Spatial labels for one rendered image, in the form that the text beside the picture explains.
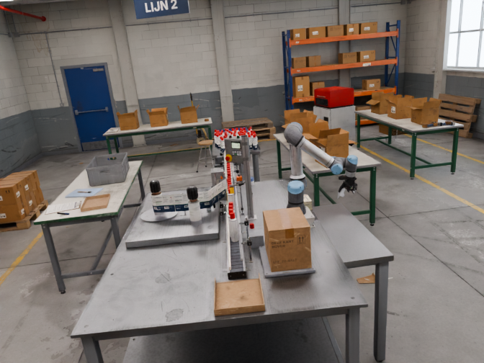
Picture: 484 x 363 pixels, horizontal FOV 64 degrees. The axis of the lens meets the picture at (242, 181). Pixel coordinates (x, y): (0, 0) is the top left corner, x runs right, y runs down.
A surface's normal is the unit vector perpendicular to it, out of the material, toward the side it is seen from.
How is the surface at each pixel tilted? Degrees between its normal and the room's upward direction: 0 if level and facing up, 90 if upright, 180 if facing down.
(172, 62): 90
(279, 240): 90
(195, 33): 90
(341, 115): 90
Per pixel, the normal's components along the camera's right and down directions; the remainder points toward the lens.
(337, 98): 0.31, 0.27
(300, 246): 0.06, 0.31
